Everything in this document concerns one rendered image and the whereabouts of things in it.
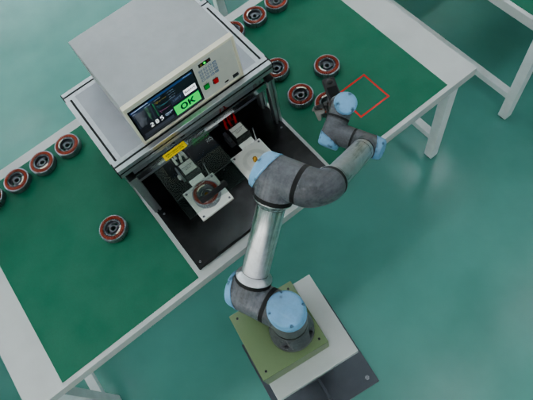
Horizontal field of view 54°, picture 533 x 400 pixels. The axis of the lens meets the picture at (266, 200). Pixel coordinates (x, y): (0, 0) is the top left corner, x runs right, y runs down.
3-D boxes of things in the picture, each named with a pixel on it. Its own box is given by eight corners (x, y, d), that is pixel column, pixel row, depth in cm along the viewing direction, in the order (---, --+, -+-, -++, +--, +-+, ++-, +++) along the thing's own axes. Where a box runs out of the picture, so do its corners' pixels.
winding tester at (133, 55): (243, 75, 187) (232, 35, 169) (144, 145, 180) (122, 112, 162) (185, 16, 203) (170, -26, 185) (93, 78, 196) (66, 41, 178)
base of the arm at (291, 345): (323, 336, 171) (322, 328, 162) (284, 360, 169) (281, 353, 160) (299, 299, 178) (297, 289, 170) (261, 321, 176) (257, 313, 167)
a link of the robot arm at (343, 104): (330, 111, 169) (340, 86, 168) (325, 113, 180) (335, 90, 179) (352, 120, 169) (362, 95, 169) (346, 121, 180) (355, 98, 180)
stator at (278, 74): (293, 66, 231) (293, 60, 228) (282, 85, 228) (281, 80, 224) (271, 59, 235) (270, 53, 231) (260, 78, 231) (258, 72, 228)
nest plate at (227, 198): (234, 198, 206) (233, 197, 204) (203, 221, 203) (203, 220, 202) (212, 173, 212) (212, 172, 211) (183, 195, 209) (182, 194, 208)
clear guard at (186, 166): (245, 178, 182) (242, 171, 176) (189, 220, 178) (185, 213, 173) (194, 121, 195) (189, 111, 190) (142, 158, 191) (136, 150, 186)
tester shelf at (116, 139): (274, 70, 192) (272, 62, 188) (121, 179, 181) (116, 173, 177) (207, 6, 210) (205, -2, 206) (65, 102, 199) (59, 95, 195)
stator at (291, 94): (312, 109, 220) (311, 105, 217) (285, 108, 222) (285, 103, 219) (316, 88, 225) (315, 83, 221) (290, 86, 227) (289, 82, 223)
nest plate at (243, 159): (281, 163, 209) (281, 161, 208) (252, 185, 207) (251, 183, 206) (259, 139, 215) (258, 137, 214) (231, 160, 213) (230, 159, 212)
